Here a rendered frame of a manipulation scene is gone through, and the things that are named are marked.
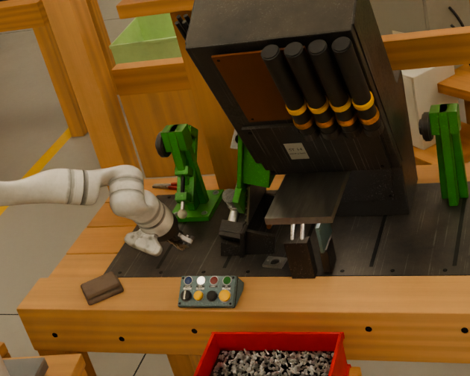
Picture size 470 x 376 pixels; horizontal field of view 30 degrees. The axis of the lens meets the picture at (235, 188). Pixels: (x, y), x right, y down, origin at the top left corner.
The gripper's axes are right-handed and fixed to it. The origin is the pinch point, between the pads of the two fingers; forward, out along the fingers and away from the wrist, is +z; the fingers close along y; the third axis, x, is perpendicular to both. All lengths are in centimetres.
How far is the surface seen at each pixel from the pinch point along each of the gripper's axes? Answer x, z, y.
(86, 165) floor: -68, 241, 205
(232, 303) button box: 5.6, 17.0, -11.5
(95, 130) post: -30, 39, 65
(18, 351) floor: 42, 147, 122
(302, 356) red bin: 11.2, 11.0, -34.9
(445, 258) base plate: -26, 26, -53
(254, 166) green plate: -26.9, 9.7, -3.8
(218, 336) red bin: 14.8, 10.6, -14.7
